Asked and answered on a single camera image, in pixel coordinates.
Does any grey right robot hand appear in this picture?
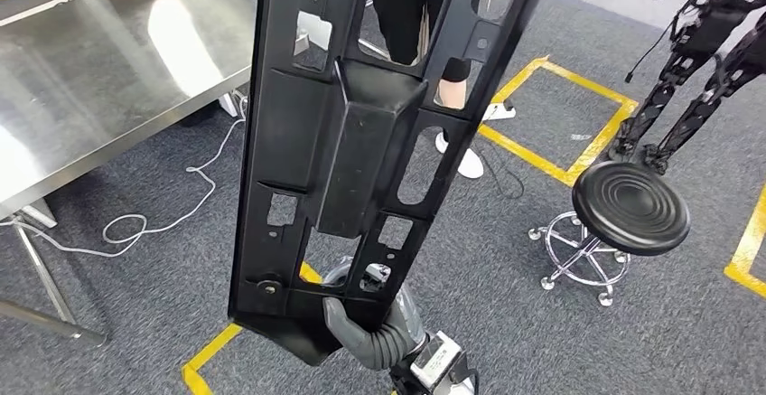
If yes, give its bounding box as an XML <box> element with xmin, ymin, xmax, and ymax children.
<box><xmin>322</xmin><ymin>259</ymin><xmax>427</xmax><ymax>362</ymax></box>

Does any black humanoid robot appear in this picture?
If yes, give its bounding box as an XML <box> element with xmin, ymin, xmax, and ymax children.
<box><xmin>607</xmin><ymin>0</ymin><xmax>766</xmax><ymax>176</ymax></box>

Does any yellow floor tape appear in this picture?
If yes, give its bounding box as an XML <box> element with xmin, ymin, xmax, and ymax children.
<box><xmin>723</xmin><ymin>185</ymin><xmax>766</xmax><ymax>301</ymax></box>
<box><xmin>477</xmin><ymin>54</ymin><xmax>640</xmax><ymax>189</ymax></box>
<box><xmin>181</xmin><ymin>260</ymin><xmax>324</xmax><ymax>395</ymax></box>

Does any stainless steel workbench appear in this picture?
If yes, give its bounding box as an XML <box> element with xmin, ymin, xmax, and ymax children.
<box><xmin>0</xmin><ymin>0</ymin><xmax>259</xmax><ymax>347</ymax></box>

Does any long black plastic part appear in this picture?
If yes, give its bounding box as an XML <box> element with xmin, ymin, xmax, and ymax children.
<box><xmin>227</xmin><ymin>0</ymin><xmax>559</xmax><ymax>368</ymax></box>

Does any white desk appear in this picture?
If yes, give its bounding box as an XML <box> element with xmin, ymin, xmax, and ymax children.
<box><xmin>0</xmin><ymin>0</ymin><xmax>106</xmax><ymax>28</ymax></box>

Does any black round stool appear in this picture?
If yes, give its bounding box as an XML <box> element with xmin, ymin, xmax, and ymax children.
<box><xmin>528</xmin><ymin>160</ymin><xmax>692</xmax><ymax>308</ymax></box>

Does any white floor cable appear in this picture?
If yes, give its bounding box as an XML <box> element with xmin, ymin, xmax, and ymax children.
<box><xmin>0</xmin><ymin>95</ymin><xmax>248</xmax><ymax>260</ymax></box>

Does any person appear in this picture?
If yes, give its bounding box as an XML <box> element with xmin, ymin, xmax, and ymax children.
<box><xmin>359</xmin><ymin>0</ymin><xmax>529</xmax><ymax>181</ymax></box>

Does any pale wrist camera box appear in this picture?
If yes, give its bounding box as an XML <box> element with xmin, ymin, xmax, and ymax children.
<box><xmin>411</xmin><ymin>331</ymin><xmax>463</xmax><ymax>389</ymax></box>

